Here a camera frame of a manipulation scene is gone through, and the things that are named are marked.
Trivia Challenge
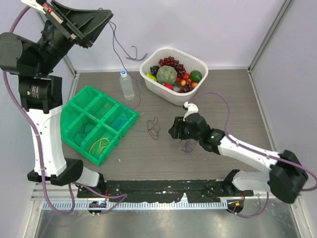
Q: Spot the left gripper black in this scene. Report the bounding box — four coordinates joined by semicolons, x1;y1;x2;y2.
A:
37;0;112;75

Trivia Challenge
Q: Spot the brown thin cable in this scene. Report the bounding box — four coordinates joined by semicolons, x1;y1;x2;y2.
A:
146;116;161;140

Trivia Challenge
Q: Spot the red thin cable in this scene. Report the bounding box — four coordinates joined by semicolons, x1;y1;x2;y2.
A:
99;100;116;117

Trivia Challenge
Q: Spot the yellow thin cable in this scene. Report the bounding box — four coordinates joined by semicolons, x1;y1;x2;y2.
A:
88;136;111;155

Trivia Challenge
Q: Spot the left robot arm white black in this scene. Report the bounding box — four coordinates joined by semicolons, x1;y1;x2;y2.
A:
0;0;113;198

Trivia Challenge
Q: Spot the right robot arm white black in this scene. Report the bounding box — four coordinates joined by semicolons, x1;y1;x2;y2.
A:
168;113;308;204

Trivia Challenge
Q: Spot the red apple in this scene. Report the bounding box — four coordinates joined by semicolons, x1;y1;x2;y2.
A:
164;84;174;91

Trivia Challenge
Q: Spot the cherry cluster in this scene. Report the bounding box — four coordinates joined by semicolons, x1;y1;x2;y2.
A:
174;72;199;93

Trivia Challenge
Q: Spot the green round melon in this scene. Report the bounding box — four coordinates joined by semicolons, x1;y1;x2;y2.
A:
156;66;177;85

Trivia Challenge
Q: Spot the green lime fruit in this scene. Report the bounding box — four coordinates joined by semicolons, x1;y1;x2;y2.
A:
190;70;203;83

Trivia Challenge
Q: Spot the yellow banana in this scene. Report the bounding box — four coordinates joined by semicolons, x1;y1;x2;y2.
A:
146;73;157;82

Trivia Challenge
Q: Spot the dark grape bunch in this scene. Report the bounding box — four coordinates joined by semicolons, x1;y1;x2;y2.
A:
150;65;159;77

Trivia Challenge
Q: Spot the white plastic basket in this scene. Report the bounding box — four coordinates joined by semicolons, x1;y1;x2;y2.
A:
139;47;209;106

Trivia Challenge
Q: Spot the clear water bottle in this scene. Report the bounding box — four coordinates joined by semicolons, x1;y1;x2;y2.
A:
119;70;135;100

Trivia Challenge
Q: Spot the red grape bunch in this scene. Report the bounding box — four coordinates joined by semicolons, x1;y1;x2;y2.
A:
158;56;186;77

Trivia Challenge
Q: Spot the green compartment tray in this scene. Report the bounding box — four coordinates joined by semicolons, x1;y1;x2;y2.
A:
60;86;139;166

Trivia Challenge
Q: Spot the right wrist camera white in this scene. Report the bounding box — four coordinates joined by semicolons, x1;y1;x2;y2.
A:
183;102;199;121

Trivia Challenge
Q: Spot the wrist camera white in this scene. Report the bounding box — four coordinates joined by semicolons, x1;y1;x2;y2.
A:
21;0;53;14
183;102;199;121

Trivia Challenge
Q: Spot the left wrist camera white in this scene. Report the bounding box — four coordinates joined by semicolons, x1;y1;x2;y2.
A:
21;0;53;14

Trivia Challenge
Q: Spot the slotted white cable duct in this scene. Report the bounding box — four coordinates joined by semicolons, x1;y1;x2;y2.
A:
43;200;228;211

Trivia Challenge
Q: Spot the aluminium frame rail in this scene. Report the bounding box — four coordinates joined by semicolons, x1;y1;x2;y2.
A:
31;182;80;200

